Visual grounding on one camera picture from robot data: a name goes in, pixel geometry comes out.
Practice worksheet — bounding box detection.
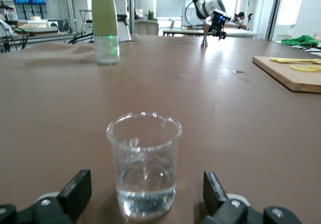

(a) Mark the steel double jigger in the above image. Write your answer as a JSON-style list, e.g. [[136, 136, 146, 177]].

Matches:
[[200, 24, 211, 48]]

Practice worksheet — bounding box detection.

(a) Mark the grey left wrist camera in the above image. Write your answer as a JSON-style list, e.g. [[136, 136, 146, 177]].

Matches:
[[212, 10, 232, 21]]

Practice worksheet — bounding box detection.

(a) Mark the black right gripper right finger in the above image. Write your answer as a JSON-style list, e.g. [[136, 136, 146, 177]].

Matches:
[[200, 171, 301, 224]]

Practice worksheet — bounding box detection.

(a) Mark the brown table cover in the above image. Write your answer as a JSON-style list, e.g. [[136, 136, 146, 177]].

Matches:
[[0, 34, 321, 224]]

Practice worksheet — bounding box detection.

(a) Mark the white background table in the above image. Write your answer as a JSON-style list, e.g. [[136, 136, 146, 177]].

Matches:
[[163, 28, 260, 39]]

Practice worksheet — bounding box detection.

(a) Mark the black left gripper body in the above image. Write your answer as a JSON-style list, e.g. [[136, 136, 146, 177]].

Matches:
[[208, 20, 225, 34]]

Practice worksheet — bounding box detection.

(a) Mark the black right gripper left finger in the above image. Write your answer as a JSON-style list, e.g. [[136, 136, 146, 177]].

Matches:
[[0, 169, 92, 224]]

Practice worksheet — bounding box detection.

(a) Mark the blue topped display fridge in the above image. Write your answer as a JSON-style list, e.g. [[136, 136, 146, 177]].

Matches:
[[13, 0, 48, 21]]

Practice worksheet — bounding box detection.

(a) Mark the wooden cutting board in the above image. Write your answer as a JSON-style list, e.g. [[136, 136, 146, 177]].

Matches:
[[252, 55, 321, 93]]

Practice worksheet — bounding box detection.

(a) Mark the green sleeved glass bottle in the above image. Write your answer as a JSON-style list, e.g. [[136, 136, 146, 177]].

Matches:
[[91, 0, 120, 66]]

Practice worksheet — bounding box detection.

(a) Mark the green potted plant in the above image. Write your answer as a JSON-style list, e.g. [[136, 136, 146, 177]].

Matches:
[[144, 10, 158, 22]]

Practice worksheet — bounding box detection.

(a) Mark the seated person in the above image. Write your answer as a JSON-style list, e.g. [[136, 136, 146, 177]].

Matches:
[[235, 12, 248, 30]]

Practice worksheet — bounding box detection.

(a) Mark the green cloth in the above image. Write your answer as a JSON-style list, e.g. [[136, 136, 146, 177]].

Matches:
[[280, 35, 320, 48]]

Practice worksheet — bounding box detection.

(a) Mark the clear glass measuring beaker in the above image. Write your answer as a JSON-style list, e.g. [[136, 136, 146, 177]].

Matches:
[[106, 112, 182, 218]]

